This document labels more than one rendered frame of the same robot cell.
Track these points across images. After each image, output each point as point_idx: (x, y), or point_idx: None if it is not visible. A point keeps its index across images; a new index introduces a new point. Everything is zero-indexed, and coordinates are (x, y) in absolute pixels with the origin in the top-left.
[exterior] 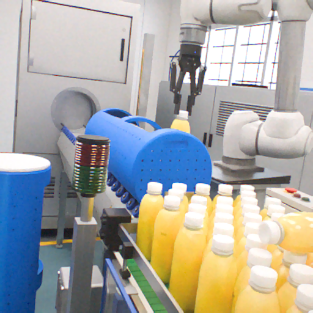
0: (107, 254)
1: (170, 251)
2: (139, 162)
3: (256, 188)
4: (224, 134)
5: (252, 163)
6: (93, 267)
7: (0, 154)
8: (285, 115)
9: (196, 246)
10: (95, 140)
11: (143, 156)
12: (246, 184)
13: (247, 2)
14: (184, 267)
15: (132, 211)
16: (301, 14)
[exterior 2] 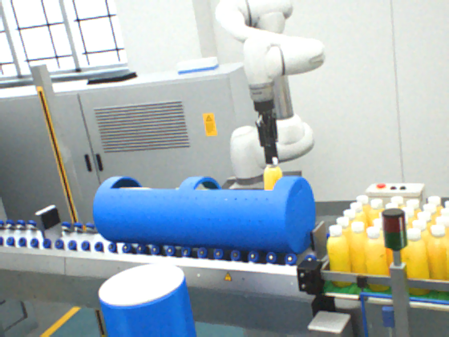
0: (320, 298)
1: (387, 265)
2: (286, 218)
3: None
4: (234, 158)
5: None
6: (321, 313)
7: (109, 285)
8: (291, 121)
9: (426, 248)
10: (403, 213)
11: (287, 212)
12: None
13: (315, 55)
14: (424, 264)
15: (286, 262)
16: (281, 28)
